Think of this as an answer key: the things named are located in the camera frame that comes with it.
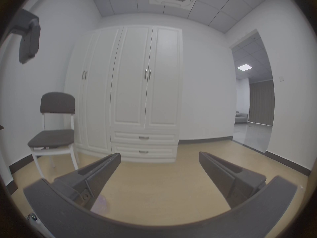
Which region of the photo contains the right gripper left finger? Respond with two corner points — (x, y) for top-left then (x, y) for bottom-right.
(53, 152), (122, 210)

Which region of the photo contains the purple plastic bag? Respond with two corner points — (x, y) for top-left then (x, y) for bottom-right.
(90, 194), (110, 215)

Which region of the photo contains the white wardrobe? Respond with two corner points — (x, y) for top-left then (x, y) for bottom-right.
(64, 25), (183, 163)

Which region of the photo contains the grey sofa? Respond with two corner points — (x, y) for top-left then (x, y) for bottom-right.
(234, 110), (249, 125)

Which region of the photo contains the grey and white chair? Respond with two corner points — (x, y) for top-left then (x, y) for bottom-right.
(27, 92), (80, 178)

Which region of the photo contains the grey curtain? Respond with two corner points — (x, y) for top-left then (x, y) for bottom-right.
(248, 79), (275, 126)

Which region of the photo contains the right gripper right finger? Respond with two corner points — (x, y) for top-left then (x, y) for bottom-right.
(199, 151), (267, 210)

